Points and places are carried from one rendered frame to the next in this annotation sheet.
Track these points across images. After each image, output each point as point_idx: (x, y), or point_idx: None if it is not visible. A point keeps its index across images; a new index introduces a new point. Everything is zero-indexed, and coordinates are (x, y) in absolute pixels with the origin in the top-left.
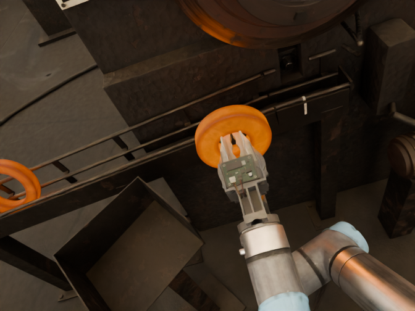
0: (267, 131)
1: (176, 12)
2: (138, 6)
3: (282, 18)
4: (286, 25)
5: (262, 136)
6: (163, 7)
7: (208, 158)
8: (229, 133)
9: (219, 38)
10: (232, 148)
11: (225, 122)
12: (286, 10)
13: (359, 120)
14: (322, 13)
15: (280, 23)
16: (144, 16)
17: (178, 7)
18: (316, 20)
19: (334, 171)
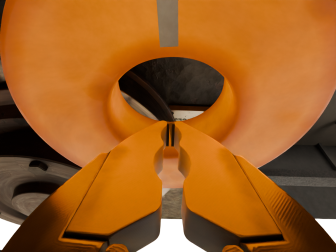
0: (43, 129)
1: (185, 69)
2: (216, 87)
3: (62, 169)
4: (55, 162)
5: (58, 117)
6: (194, 78)
7: (302, 97)
8: (173, 156)
9: (144, 108)
10: (182, 161)
11: (172, 183)
12: (59, 173)
13: None
14: (6, 161)
15: (65, 167)
16: (217, 77)
17: (180, 72)
18: (11, 157)
19: None
